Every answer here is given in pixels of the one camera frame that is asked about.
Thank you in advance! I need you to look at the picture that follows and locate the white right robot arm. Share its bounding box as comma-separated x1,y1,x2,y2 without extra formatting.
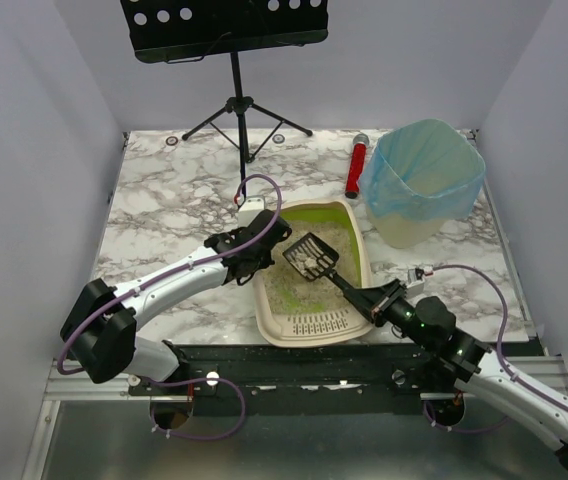
334,280,568,471

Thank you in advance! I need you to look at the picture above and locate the beige green litter box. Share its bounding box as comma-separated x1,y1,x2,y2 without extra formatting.
252,199,373,348

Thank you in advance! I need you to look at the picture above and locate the bin with blue bag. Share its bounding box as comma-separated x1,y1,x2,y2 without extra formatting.
358,119,486,249

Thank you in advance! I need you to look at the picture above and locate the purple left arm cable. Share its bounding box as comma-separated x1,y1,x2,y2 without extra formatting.
57,174,284,376

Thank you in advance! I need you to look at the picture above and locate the grey litter clump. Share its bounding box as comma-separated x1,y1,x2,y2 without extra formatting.
297,257,322,281

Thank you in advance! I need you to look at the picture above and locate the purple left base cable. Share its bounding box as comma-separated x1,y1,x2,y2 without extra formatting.
141,378,248,441

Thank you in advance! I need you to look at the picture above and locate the black litter scoop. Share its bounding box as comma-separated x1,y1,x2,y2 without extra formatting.
282,233,356,300

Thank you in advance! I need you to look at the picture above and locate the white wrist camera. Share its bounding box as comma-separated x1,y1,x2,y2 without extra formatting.
405,266,434,298
237,196,266,227

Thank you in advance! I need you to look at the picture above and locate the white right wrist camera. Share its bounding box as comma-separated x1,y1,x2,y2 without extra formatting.
405,266,434,298

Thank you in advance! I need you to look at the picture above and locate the black mounting base rail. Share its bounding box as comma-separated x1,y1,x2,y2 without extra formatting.
129,344,455,416

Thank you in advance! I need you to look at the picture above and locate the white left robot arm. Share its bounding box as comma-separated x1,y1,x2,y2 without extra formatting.
58,209,292,384

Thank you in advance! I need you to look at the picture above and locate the red microphone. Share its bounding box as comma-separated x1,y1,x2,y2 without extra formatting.
344,133,370,199

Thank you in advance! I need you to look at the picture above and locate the black music stand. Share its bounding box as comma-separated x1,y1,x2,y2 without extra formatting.
120,0,329,179

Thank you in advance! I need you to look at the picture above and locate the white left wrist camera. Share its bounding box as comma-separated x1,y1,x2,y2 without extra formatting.
237,196,266,227

